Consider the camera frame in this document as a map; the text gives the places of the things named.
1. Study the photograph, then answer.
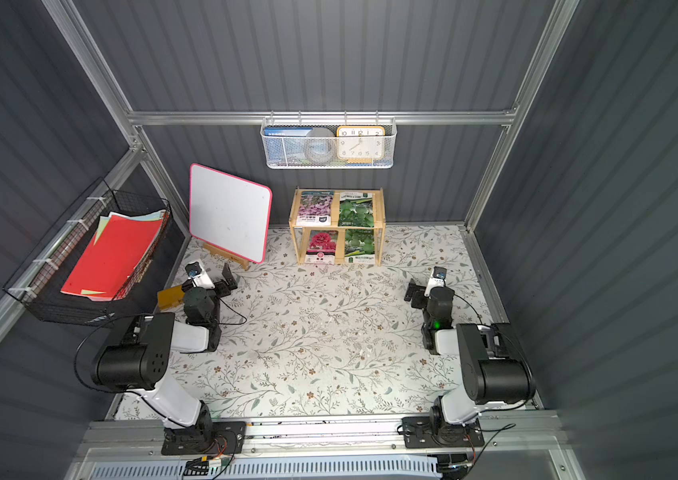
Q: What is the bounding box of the yellow sponge block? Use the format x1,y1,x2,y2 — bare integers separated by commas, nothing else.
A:
157,285,185,311

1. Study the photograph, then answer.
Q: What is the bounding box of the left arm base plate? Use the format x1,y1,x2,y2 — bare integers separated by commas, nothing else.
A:
161,421,247,456

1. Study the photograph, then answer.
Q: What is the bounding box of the pink flower seed bag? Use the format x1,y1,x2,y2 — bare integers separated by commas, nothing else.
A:
305,230,338,265

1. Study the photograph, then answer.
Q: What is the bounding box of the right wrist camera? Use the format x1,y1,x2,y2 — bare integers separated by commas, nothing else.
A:
425,266,447,297

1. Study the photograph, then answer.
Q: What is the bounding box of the pink framed whiteboard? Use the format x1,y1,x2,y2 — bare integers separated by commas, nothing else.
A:
189,163,273,263

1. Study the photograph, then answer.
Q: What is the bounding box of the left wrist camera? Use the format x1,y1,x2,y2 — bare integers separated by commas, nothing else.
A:
185,260,215,289

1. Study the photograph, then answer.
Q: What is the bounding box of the red paper folder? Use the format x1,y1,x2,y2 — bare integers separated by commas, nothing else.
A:
61,209,167,302

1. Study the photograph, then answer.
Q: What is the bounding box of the yellow square clock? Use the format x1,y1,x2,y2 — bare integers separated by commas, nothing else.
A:
336,125,386,163

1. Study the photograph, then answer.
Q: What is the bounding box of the green gourd seed bag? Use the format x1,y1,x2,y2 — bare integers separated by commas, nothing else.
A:
344,229,376,265
338,191,375,228

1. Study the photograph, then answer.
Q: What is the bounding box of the grey tape roll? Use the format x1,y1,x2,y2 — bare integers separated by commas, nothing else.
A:
303,127,336,165

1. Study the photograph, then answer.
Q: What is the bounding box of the purple flower seed bag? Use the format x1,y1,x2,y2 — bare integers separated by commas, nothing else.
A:
296,190,334,227

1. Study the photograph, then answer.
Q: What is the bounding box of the black wire side basket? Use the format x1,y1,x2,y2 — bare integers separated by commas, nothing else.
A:
4,190,172,326

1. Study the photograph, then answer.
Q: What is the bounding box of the white vented cable duct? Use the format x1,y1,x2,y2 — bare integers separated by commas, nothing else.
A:
84,455,442,479

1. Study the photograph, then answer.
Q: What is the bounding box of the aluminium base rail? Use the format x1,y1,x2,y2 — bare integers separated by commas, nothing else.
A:
74,410,569,462

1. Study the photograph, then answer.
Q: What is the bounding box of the wooden two-tier shelf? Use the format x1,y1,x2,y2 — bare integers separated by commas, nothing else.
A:
289,188,386,266

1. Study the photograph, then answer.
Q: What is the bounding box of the blue box in basket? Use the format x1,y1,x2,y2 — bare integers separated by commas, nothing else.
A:
262,126,312,168

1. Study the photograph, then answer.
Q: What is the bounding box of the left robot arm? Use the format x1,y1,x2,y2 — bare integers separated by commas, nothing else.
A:
91,261,238,454

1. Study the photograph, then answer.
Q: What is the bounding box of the white wire wall basket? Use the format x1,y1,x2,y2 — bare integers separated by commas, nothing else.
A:
260,118,398,170

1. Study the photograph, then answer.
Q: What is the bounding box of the green gourd seed bag bottom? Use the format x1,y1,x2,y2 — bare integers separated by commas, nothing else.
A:
344,229,376,265

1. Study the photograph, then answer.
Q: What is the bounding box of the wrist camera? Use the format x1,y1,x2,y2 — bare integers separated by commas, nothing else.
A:
425,266,447,297
185,260,215,289

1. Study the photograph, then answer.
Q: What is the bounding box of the wooden whiteboard easel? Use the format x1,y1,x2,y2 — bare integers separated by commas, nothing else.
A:
202,242,251,271

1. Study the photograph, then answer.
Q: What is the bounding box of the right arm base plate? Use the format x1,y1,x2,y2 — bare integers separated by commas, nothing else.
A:
397,416,485,449

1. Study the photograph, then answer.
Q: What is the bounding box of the green gourd seed bag top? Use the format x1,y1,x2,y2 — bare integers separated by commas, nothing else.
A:
338,191,375,228

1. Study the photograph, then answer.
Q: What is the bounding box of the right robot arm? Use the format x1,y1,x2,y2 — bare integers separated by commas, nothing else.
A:
404,274,537,435

